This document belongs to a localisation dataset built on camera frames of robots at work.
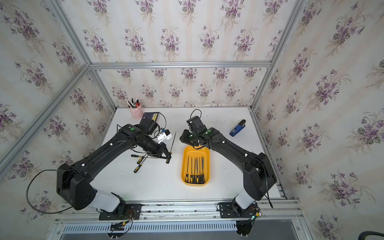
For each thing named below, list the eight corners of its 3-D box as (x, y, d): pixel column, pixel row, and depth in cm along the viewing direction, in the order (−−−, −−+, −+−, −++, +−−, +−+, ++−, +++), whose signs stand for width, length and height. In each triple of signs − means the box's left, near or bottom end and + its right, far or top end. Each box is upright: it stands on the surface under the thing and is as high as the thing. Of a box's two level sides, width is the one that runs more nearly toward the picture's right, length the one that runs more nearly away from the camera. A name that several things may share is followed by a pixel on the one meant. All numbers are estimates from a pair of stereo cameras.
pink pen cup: (129, 119, 115) (124, 108, 105) (132, 111, 121) (127, 99, 111) (142, 119, 115) (138, 108, 105) (145, 111, 121) (141, 99, 111)
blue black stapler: (229, 135, 105) (230, 130, 101) (241, 123, 112) (243, 118, 109) (233, 138, 103) (235, 134, 100) (245, 125, 111) (247, 121, 107)
